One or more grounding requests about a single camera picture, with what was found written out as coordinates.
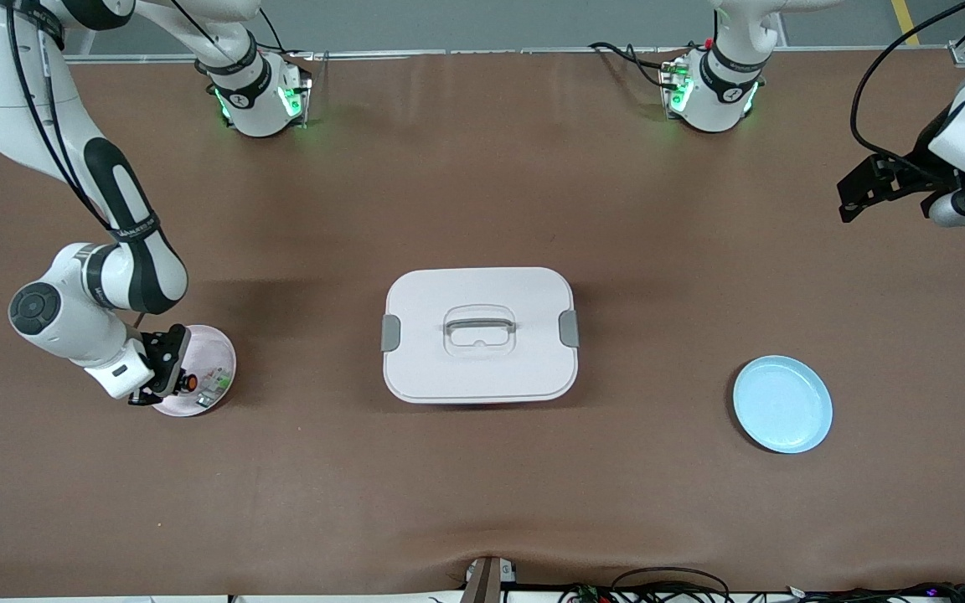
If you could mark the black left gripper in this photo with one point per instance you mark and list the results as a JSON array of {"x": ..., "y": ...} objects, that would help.
[{"x": 916, "y": 156}]

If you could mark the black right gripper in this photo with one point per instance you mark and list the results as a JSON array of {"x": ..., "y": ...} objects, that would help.
[{"x": 157, "y": 345}]

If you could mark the orange button switch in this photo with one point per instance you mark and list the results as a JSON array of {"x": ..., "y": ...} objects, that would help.
[{"x": 189, "y": 383}]

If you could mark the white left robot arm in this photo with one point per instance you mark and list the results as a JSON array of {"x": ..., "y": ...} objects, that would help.
[{"x": 713, "y": 92}]

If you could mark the pink round plate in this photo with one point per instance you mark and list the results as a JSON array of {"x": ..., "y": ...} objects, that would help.
[{"x": 214, "y": 352}]

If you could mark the grey box latch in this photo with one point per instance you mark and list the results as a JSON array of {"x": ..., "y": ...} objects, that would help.
[
  {"x": 569, "y": 328},
  {"x": 390, "y": 333}
]

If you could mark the light blue round plate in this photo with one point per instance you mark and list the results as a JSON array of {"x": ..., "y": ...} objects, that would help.
[{"x": 784, "y": 406}]

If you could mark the pale pink lidded box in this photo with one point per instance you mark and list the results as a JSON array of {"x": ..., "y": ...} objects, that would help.
[{"x": 482, "y": 377}]

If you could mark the brown table mat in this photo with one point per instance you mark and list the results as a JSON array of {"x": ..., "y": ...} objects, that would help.
[{"x": 482, "y": 486}]

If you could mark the green and white switch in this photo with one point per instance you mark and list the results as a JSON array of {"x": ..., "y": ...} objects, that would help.
[{"x": 216, "y": 387}]

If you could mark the metal table edge bracket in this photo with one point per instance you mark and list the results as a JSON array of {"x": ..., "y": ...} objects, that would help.
[{"x": 487, "y": 582}]

